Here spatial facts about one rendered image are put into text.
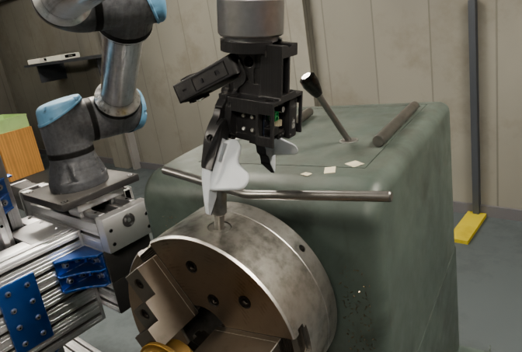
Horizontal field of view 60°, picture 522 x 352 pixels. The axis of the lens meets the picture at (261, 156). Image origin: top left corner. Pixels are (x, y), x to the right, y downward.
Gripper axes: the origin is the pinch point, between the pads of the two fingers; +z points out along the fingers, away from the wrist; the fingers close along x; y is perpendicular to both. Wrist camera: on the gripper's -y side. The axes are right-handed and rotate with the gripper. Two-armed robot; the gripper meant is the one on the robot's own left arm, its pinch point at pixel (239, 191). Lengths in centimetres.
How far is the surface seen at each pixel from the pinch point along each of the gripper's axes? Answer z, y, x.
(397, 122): 0.3, 8.7, 42.3
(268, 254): 8.6, 4.3, 0.5
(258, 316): 15.0, 5.7, -4.3
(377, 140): 1.0, 8.1, 32.0
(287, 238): 8.8, 4.4, 5.7
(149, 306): 15.0, -7.9, -10.5
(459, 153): 87, -7, 274
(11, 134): 168, -546, 261
